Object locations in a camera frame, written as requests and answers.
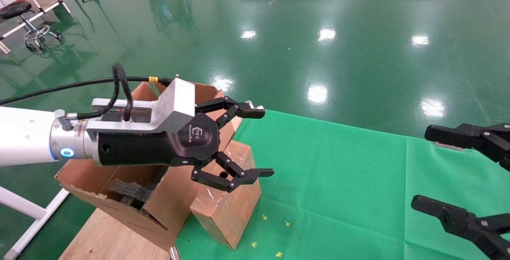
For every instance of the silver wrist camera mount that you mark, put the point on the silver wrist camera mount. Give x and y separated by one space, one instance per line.
175 100

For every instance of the white table leg frame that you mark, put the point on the white table leg frame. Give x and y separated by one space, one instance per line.
20 206

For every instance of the small taped cardboard box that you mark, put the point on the small taped cardboard box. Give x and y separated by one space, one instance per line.
227 214

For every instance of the black round stool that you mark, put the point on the black round stool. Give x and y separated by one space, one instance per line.
16 9

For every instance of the green cloth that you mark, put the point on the green cloth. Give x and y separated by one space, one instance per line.
338 180

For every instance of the black foam block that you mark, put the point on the black foam block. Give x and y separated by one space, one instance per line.
129 192

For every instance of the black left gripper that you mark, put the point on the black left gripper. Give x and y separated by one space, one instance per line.
159 146

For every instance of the large open cardboard carton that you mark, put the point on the large open cardboard carton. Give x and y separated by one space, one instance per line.
167 208

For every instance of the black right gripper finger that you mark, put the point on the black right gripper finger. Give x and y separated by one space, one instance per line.
478 228
470 138

